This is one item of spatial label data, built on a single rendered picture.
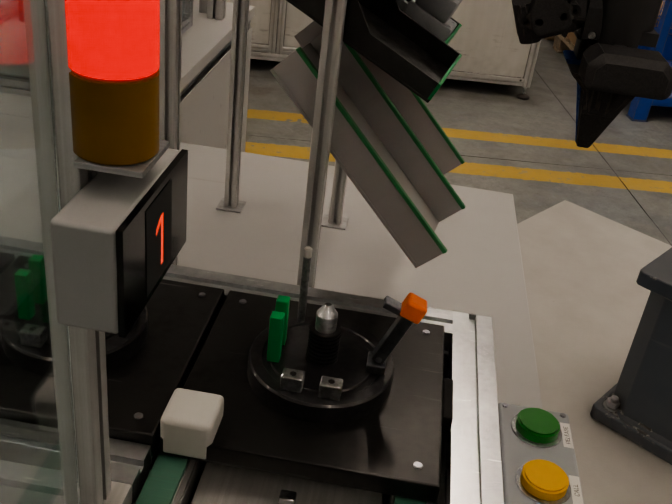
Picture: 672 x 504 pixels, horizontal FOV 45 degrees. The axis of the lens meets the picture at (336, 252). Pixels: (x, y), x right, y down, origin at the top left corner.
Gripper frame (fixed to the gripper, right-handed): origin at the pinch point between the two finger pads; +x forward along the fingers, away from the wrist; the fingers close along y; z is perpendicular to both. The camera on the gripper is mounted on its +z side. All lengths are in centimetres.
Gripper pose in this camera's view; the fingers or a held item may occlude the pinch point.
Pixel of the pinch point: (592, 107)
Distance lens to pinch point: 71.1
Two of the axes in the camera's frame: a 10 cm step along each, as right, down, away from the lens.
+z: -9.8, -1.6, 0.7
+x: -1.1, 8.6, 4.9
